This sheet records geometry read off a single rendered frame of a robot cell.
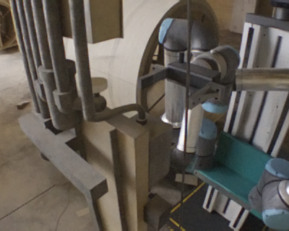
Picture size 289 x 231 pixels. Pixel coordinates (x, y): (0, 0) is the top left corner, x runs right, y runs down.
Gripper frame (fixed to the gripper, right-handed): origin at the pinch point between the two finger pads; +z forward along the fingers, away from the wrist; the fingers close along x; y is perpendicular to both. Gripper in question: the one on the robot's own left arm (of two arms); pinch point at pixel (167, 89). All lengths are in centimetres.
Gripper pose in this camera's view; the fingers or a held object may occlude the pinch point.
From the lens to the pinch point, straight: 50.7
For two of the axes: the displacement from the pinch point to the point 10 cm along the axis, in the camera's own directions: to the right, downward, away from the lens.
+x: 7.4, 3.6, -5.6
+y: 0.0, -8.4, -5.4
